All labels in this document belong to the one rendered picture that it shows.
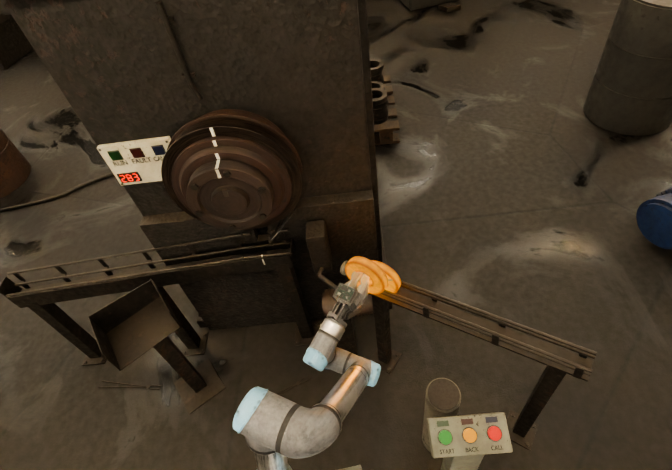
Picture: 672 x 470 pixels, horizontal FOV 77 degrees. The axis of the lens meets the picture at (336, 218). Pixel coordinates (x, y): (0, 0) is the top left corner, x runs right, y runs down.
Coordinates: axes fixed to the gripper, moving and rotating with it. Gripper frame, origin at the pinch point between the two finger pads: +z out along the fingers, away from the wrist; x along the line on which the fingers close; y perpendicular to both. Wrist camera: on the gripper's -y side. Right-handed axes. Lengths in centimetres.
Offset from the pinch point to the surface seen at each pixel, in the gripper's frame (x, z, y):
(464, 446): -48, -33, -19
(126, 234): 200, -21, -82
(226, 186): 43, -2, 34
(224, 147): 44, 7, 43
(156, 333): 70, -54, -12
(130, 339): 78, -61, -10
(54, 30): 88, 7, 79
